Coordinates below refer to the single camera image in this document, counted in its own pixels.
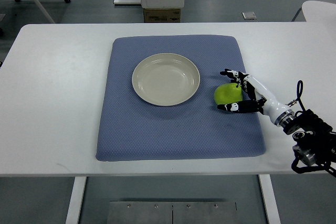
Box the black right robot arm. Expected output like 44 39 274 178
279 80 335 176

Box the silver metal floor rail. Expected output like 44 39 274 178
113 0 141 5

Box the white right table leg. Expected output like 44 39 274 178
258 174 281 224

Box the grey floor outlet plate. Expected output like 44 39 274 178
242 12 257 20

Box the white round side table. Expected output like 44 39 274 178
291 1 335 23

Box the white table leg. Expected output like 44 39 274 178
65 176 87 224
258 174 281 224

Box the white left table leg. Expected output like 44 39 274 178
65 176 87 224

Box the green pear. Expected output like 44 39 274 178
214 83 243 105

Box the cream round plate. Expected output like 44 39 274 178
132 53 201 106

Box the brown cardboard box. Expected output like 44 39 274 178
143 8 181 23

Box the blue textured mat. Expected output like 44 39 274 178
96 35 266 161

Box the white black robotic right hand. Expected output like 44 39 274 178
217 69 294 126

